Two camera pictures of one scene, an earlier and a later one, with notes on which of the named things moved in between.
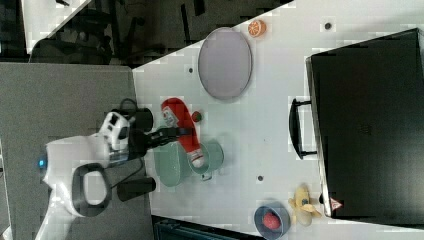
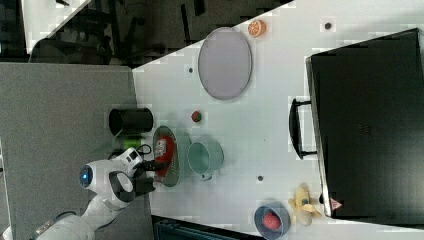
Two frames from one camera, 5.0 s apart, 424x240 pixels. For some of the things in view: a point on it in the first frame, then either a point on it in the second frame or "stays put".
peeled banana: x=302 y=208 stays put
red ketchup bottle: x=174 y=112 -> x=164 y=150
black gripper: x=139 y=141 -> x=142 y=183
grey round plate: x=225 y=63 stays put
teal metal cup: x=214 y=155 stays put
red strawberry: x=196 y=116 stays put
